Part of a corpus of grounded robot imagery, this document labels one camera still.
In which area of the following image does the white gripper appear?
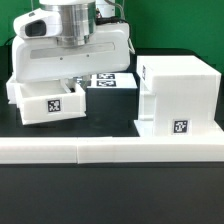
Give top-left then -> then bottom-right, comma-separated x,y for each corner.
12,9 -> 130,93

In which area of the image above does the white drawer front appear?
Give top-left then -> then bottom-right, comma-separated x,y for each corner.
17,80 -> 86,125

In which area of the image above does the white drawer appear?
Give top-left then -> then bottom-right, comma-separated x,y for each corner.
17,80 -> 86,125
6,75 -> 20,105

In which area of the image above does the white drawer cabinet box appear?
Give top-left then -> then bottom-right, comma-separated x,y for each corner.
135,55 -> 221,137

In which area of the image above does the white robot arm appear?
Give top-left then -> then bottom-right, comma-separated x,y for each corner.
12,0 -> 130,83

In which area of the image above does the white drawer rear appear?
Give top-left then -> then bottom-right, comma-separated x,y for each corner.
6,75 -> 20,105

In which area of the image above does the white marker plate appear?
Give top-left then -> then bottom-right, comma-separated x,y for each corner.
71,71 -> 138,90

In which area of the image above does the white L-shaped fence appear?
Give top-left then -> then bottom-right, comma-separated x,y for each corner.
0,135 -> 224,164

